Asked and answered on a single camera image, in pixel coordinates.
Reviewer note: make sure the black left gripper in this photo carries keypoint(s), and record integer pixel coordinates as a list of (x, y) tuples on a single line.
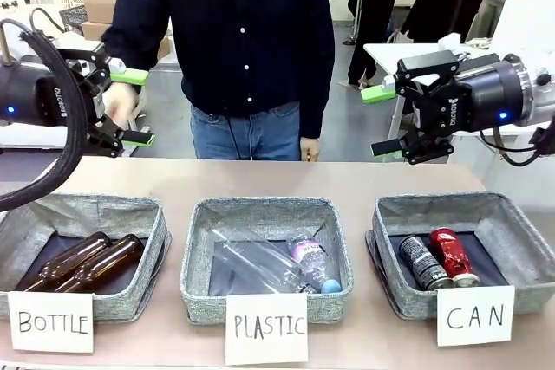
[(39, 95)]

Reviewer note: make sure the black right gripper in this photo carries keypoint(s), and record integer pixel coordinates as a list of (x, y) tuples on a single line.
[(481, 97)]

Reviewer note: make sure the crushed red can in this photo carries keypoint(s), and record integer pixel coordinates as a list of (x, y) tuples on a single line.
[(451, 253)]

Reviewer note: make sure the black can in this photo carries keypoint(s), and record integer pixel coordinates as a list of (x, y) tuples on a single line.
[(420, 261)]

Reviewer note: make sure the brown glass bottle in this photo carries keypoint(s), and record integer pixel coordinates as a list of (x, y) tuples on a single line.
[(65, 264), (112, 259)]

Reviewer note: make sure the small pink-label plastic bottle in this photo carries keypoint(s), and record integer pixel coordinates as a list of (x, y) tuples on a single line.
[(314, 261)]

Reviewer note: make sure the person's left forearm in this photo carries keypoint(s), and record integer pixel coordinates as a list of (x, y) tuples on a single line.
[(318, 97)]

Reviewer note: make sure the grey fabric basket labelled can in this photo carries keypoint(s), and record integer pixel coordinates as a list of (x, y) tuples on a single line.
[(511, 248)]

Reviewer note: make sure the grey fabric basket labelled plastic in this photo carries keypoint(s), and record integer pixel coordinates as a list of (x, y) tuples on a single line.
[(264, 214)]

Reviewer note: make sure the grey fabric basket labelled bottle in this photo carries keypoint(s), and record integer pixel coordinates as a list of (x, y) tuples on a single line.
[(126, 283)]

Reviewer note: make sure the white paper sign CAN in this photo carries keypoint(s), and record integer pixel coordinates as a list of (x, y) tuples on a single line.
[(475, 317)]

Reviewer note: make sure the person's right hand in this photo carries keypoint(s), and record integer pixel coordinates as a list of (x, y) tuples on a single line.
[(119, 101)]

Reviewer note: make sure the person's left hand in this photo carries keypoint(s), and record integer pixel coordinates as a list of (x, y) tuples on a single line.
[(310, 149)]

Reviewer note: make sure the flat closed cardboard box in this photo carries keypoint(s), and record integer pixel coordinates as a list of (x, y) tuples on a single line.
[(164, 48), (93, 31)]

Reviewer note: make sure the background person in black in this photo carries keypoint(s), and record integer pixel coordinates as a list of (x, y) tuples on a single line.
[(373, 19)]

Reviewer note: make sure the dark plastic crate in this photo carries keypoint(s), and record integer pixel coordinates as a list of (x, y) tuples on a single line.
[(73, 19)]

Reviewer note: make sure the person in dark shirt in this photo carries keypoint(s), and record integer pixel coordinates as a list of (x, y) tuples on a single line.
[(251, 40)]

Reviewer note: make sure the white paper sign BOTTLE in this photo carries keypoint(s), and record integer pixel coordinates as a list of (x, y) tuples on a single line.
[(51, 322)]

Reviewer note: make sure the white paper sign PLASTIC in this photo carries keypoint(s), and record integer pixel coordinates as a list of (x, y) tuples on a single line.
[(266, 329)]

